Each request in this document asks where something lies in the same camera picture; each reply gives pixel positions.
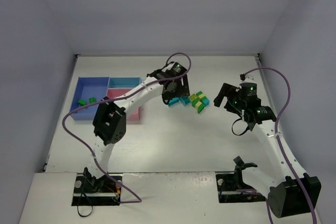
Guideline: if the teal printed lego brick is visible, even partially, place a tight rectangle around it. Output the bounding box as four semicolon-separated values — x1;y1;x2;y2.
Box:
179;96;191;106

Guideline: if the green yellow teal lego cluster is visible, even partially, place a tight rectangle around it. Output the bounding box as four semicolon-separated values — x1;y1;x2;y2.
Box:
189;91;210;114

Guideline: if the dark green square lego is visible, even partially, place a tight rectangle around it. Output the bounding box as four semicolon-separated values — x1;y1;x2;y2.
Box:
89;97;97;103

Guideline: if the teal green lego stack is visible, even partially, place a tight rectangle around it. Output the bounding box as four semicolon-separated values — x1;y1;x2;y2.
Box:
168;98;180;107

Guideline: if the dark green sloped lego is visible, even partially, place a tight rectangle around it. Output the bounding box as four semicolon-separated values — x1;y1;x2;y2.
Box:
77;99;87;106

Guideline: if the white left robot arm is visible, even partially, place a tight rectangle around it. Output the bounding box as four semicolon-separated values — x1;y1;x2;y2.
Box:
86;61;190;180

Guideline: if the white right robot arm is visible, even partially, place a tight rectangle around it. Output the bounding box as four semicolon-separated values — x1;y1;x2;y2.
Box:
214;76;321;221

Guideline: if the pink plastic bin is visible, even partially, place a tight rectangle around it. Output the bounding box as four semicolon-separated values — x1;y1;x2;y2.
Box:
104;88;144;125

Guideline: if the teal plastic bin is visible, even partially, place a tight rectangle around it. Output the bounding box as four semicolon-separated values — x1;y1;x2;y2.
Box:
108;77;142;89

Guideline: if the blue plastic bin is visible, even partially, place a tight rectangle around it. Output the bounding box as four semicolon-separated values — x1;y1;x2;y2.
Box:
70;77;109;122

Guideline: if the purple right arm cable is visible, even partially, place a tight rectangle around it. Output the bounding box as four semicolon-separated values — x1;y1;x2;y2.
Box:
240;67;317;224

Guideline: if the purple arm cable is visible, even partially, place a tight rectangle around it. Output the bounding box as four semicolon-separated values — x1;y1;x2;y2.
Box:
62;52;192;204
240;67;317;224

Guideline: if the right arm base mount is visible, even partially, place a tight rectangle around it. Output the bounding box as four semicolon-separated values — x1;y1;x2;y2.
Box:
215;172;266;204

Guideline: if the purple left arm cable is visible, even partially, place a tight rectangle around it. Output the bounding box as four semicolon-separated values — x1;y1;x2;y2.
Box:
62;52;192;204

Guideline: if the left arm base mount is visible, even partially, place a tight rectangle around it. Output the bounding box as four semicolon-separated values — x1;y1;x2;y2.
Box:
71;174;122;206

